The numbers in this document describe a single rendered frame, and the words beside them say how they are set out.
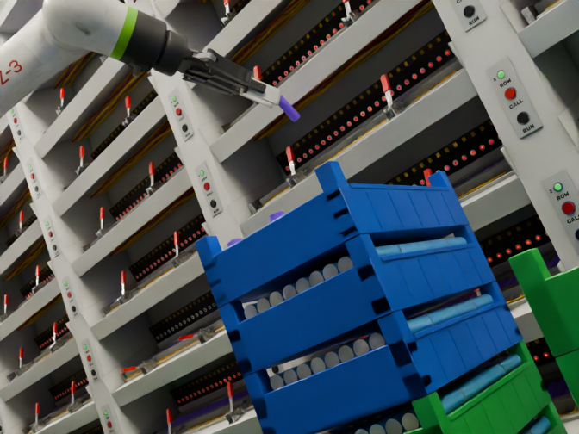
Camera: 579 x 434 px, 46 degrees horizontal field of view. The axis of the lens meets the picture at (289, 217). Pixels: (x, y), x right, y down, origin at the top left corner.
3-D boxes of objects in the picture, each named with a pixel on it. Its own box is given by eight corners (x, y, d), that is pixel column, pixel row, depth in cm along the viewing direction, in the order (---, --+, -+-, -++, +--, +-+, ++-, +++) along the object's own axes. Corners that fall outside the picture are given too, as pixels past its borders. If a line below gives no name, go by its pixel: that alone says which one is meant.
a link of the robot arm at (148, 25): (143, -4, 113) (128, 15, 121) (123, 61, 111) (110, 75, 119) (177, 12, 116) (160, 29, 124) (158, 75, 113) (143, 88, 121)
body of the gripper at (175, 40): (146, 74, 122) (193, 94, 125) (160, 61, 114) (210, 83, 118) (157, 36, 123) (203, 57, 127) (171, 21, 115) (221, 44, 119)
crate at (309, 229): (360, 233, 65) (329, 159, 67) (216, 308, 76) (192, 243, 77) (470, 224, 90) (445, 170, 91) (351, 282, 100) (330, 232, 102)
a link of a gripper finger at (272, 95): (247, 77, 125) (249, 76, 125) (280, 91, 128) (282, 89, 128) (243, 91, 125) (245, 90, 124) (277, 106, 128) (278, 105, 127)
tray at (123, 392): (254, 340, 149) (231, 303, 149) (119, 407, 187) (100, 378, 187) (302, 300, 164) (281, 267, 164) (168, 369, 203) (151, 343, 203)
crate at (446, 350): (429, 394, 61) (394, 312, 63) (267, 450, 72) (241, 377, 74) (524, 338, 86) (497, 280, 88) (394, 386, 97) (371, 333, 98)
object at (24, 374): (83, 350, 198) (58, 311, 198) (3, 402, 236) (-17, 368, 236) (133, 319, 213) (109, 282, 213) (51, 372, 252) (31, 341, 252)
